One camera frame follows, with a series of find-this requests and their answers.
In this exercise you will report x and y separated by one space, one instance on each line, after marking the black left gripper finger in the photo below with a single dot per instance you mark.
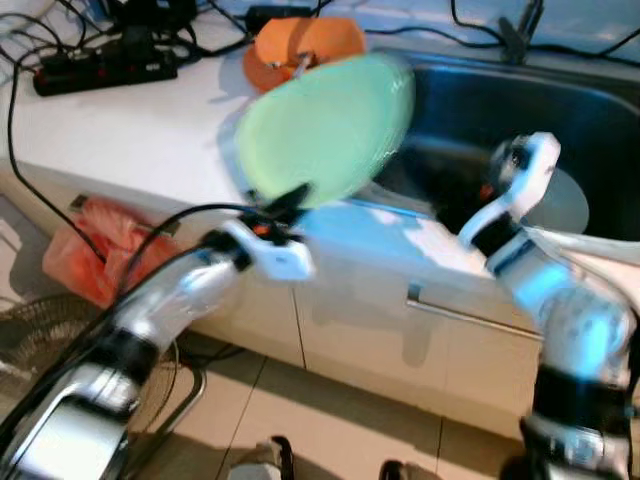
290 198

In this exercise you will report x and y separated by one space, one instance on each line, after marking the green plate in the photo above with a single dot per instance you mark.
320 130

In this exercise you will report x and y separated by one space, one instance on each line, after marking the white bowl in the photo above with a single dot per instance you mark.
570 205

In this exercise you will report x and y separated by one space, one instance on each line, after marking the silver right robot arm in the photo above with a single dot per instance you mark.
570 320

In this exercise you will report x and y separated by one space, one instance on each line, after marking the white kitchen cabinet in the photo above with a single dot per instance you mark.
350 340

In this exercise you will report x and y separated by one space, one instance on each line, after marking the stainless steel sink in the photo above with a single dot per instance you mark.
470 100

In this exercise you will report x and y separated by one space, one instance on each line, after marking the orange plate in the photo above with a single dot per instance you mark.
262 78

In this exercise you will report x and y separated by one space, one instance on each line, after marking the brown metal-tipped chopstick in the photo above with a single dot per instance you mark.
300 66

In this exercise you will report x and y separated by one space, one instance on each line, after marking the dark sink faucet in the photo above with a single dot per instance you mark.
520 40

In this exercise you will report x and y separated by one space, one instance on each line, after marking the orange bowl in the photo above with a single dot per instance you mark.
320 40

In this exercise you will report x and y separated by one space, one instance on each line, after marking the small black power adapter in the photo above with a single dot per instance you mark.
275 15

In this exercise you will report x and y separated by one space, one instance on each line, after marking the red plastic bag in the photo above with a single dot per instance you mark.
90 260

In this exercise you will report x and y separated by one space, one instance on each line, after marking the black power strip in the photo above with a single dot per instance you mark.
100 72

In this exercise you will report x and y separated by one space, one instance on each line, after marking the large black power adapter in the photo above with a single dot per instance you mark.
150 12

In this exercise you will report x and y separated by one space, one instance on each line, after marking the grey robot left foot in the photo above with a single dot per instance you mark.
262 462

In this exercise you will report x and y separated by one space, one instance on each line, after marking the grey robot foot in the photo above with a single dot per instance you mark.
262 462
405 472

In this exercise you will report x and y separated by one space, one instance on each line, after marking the grey robot right foot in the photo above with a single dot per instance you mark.
405 472

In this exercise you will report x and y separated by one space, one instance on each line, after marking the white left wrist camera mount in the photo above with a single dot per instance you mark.
280 258

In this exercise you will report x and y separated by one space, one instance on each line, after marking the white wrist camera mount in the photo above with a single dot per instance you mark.
530 170
280 258

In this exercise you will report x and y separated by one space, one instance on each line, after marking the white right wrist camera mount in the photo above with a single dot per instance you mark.
530 170

